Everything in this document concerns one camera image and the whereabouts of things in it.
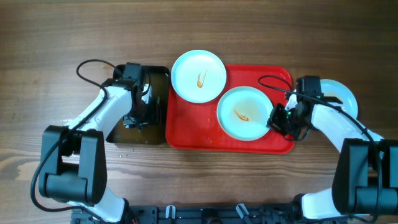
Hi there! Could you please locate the white plate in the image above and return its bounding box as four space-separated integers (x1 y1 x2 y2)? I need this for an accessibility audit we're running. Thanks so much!
171 50 227 103
320 79 358 118
216 86 274 141

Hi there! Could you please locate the white plate bottom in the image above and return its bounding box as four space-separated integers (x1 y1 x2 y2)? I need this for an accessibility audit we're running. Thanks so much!
216 86 274 141

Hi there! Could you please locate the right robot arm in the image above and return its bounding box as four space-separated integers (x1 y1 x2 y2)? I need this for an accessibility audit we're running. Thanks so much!
267 76 397 223

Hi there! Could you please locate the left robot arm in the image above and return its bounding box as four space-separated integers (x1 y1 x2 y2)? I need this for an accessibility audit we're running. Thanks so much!
30 63 161 223

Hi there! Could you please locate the black water tray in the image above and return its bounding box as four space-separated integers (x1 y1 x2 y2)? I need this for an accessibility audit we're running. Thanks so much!
106 63 170 145

